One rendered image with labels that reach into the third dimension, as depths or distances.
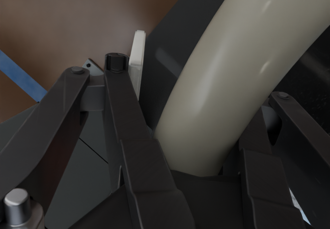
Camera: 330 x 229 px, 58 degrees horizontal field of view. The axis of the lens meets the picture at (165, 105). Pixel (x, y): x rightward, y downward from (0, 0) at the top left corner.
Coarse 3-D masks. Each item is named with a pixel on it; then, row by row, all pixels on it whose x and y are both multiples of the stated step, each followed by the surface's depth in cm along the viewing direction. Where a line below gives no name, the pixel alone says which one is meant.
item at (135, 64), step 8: (136, 32) 21; (144, 32) 21; (136, 40) 19; (144, 40) 20; (136, 48) 18; (136, 56) 17; (136, 64) 16; (128, 72) 16; (136, 72) 16; (136, 80) 16; (136, 88) 16
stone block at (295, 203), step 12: (324, 36) 95; (312, 48) 96; (324, 48) 87; (300, 60) 97; (312, 60) 88; (324, 60) 80; (288, 72) 98; (300, 72) 89; (312, 72) 81; (324, 72) 75; (288, 84) 90; (300, 84) 82; (312, 84) 76; (324, 84) 70; (300, 96) 76; (312, 96) 71; (324, 96) 66; (312, 108) 66; (324, 108) 62; (324, 120) 59
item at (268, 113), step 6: (264, 102) 16; (264, 108) 15; (270, 108) 15; (264, 114) 15; (270, 114) 15; (276, 114) 15; (270, 120) 15; (276, 120) 15; (270, 126) 16; (276, 126) 16; (270, 132) 16; (276, 132) 16
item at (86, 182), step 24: (96, 72) 139; (24, 120) 95; (96, 120) 119; (0, 144) 84; (96, 144) 110; (72, 168) 95; (96, 168) 102; (72, 192) 89; (96, 192) 94; (48, 216) 79; (72, 216) 83
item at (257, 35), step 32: (224, 0) 9; (256, 0) 8; (288, 0) 8; (320, 0) 8; (224, 32) 9; (256, 32) 8; (288, 32) 8; (320, 32) 9; (192, 64) 10; (224, 64) 9; (256, 64) 9; (288, 64) 9; (192, 96) 10; (224, 96) 9; (256, 96) 9; (160, 128) 11; (192, 128) 10; (224, 128) 10; (192, 160) 10; (224, 160) 11
